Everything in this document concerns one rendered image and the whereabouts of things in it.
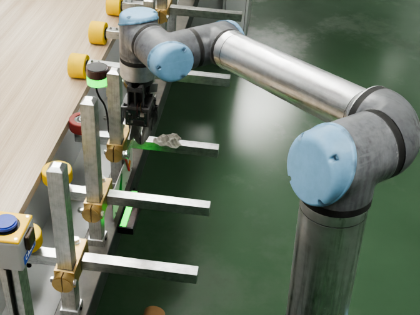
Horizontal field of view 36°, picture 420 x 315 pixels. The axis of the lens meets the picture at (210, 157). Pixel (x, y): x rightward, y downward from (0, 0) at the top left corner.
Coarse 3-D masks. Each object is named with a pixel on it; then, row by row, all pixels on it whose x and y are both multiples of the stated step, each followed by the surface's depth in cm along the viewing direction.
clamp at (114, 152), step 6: (126, 126) 196; (126, 132) 194; (126, 138) 192; (108, 144) 188; (114, 144) 188; (120, 144) 188; (126, 144) 193; (108, 150) 187; (114, 150) 187; (120, 150) 188; (108, 156) 188; (114, 156) 188; (120, 156) 188
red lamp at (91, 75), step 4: (88, 64) 177; (88, 72) 175; (92, 72) 174; (96, 72) 174; (100, 72) 174; (104, 72) 175; (88, 76) 176; (92, 76) 175; (96, 76) 175; (100, 76) 175; (104, 76) 176
